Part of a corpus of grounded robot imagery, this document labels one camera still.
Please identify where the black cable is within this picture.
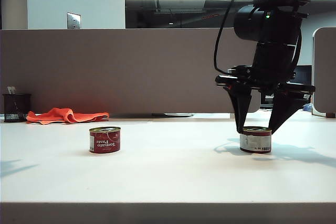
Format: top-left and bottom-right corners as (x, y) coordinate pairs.
(213, 0), (263, 76)
(288, 28), (303, 78)

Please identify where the black mesh pen holder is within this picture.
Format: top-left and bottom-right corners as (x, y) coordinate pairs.
(2, 93), (33, 123)

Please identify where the large black screen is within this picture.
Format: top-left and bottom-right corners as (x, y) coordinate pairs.
(293, 65), (312, 86)

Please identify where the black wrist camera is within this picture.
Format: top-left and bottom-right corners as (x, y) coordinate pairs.
(227, 65), (254, 77)

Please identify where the small grey-brown desk divider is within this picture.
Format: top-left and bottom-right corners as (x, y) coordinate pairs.
(311, 26), (336, 118)

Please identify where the orange cloth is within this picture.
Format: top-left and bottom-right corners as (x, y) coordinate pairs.
(25, 107), (110, 125)

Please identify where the red tomato paste can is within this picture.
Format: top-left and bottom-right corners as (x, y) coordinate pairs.
(239, 126), (272, 154)
(88, 126), (122, 154)

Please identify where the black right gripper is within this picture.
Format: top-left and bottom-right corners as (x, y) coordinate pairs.
(214, 41), (316, 135)

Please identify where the metal wall switch plate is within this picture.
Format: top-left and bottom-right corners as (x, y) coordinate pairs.
(66, 12), (82, 30)

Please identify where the large grey-brown desk divider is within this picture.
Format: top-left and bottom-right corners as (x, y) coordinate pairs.
(0, 27), (263, 114)

